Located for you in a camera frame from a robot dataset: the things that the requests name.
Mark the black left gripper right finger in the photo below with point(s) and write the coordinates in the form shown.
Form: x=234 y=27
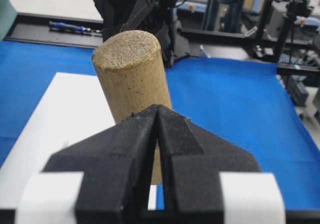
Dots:
x=192 y=159

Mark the large white foam board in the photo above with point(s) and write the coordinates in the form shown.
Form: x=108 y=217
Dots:
x=72 y=108

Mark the blue table cloth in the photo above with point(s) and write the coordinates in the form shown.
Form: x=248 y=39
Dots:
x=242 y=102

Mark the green backdrop curtain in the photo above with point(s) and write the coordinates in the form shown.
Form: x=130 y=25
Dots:
x=8 y=15

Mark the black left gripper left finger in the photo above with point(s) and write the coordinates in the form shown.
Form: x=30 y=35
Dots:
x=117 y=167

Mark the wooden mallet hammer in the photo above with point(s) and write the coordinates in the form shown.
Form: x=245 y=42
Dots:
x=131 y=73

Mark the blue handled screwdriver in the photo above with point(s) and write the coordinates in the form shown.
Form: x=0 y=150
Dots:
x=69 y=28

